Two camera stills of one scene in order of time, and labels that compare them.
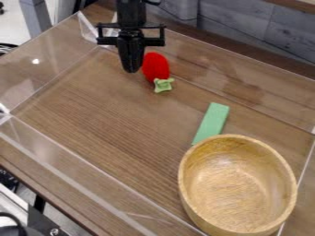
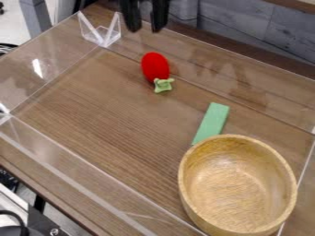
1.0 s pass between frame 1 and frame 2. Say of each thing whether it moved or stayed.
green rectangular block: stayed
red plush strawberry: stayed
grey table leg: stayed
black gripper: moved
